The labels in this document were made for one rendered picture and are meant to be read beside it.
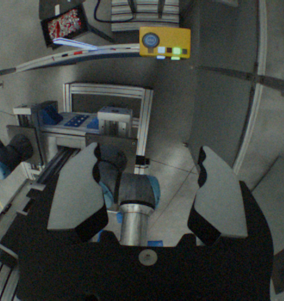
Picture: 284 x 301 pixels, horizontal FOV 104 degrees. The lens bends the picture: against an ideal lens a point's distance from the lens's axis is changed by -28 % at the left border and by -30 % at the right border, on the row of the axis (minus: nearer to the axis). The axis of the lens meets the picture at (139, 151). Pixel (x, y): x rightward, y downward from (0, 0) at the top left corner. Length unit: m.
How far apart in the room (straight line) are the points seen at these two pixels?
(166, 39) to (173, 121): 1.28
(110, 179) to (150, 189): 0.13
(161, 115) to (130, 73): 0.54
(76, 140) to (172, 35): 0.63
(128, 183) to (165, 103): 1.25
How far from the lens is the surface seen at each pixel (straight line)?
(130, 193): 0.49
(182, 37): 0.54
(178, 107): 1.67
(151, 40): 0.51
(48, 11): 0.58
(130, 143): 0.63
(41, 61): 0.94
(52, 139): 0.88
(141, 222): 0.47
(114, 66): 1.63
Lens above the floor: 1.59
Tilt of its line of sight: 59 degrees down
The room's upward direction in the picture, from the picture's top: 173 degrees counter-clockwise
